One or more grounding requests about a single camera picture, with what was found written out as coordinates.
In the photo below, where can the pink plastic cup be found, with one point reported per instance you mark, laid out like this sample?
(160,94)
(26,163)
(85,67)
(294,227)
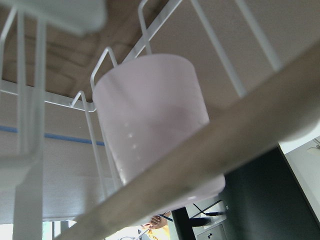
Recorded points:
(147,107)

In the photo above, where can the white wire dish rack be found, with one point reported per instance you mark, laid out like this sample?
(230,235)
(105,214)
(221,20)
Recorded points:
(258,67)

